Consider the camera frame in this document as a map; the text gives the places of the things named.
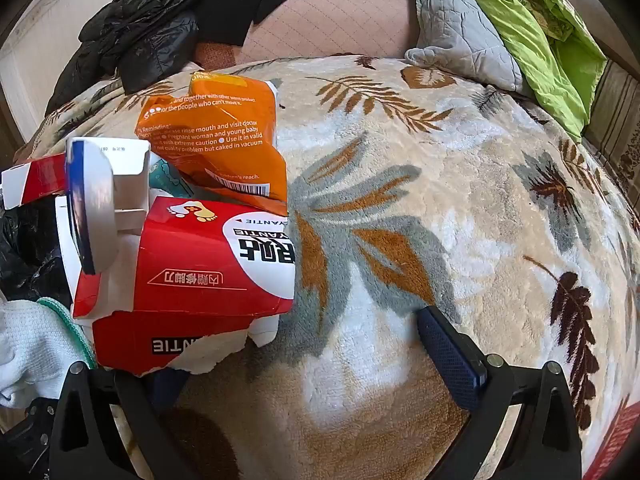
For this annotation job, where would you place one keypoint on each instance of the black plastic bag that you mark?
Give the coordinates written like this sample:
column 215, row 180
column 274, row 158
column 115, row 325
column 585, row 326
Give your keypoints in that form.
column 30, row 250

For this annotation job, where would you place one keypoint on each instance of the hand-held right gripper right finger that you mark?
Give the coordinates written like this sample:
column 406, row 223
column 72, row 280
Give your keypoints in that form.
column 450, row 360

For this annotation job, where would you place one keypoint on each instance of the orange foil pouch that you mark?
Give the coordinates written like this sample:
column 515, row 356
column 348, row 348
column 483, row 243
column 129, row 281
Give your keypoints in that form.
column 210, row 130

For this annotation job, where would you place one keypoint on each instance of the teal tissue packet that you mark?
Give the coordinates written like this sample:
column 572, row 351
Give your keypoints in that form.
column 167, row 177

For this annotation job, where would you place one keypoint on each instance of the black puffer jacket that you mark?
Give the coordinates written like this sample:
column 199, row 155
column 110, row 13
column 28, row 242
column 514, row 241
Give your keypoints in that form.
column 140, row 25

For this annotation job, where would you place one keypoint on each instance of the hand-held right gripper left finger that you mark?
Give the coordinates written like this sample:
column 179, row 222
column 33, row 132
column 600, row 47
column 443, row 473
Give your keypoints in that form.
column 167, row 390

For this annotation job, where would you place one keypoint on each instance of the black cloth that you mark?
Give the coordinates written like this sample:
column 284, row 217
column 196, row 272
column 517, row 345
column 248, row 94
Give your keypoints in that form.
column 260, row 0

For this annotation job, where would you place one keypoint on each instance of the torn red white carton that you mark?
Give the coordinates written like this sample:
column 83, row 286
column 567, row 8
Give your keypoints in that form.
column 190, row 255

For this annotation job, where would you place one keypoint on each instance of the green quilt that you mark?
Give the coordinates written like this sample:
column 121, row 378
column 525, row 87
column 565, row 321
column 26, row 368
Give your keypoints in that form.
column 525, row 45

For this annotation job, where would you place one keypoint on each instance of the striped bolster cushion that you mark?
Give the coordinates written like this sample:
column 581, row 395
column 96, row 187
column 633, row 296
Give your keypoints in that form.
column 620, row 110

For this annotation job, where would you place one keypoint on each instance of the red plastic basket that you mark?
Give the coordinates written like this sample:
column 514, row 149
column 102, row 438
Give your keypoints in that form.
column 612, row 445

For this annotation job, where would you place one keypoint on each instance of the leaf-print blanket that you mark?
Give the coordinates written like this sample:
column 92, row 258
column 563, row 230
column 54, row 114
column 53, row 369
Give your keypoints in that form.
column 400, row 160

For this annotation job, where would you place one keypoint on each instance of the grey quilted pillow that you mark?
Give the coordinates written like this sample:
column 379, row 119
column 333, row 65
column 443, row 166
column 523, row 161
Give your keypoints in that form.
column 460, row 35

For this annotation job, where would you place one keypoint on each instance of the white knit glove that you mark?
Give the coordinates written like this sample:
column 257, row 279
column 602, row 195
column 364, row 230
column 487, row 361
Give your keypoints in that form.
column 35, row 345

